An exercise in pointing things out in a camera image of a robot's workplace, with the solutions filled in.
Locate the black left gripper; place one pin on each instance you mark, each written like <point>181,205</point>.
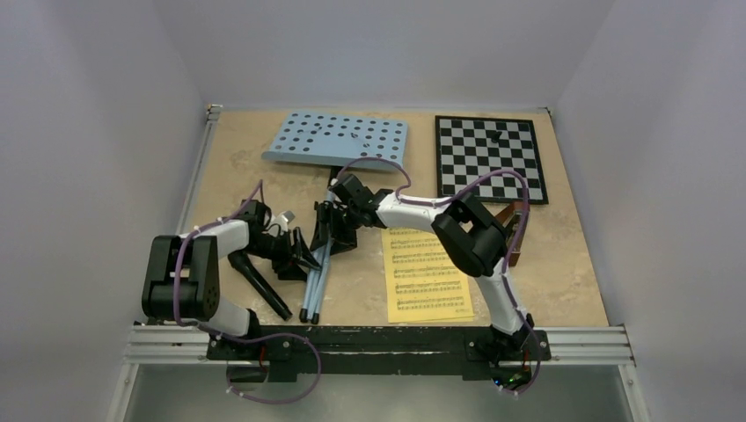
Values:
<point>294,255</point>

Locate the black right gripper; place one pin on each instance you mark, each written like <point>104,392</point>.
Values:
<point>325,214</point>

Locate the light blue music stand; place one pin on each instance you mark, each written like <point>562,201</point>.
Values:
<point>335,141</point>

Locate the yellow sheet music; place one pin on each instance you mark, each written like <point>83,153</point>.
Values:
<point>422,284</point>

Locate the brown wooden metronome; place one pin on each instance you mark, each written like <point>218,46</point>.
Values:
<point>510,218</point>

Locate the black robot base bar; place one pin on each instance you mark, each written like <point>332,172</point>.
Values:
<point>474,353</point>

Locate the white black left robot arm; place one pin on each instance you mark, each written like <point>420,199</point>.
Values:
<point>182,278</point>

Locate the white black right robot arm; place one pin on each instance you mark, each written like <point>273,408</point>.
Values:
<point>474,240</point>

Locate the black microphone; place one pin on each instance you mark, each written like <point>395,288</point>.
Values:
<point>240,262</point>

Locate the black white chessboard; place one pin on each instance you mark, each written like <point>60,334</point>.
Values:
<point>463,153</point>

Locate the black chess pawn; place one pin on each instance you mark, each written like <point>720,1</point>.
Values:
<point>495,136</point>

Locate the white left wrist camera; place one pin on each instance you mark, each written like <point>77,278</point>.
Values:
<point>284,219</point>

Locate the aluminium frame rail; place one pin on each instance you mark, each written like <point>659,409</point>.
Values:
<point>591,377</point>

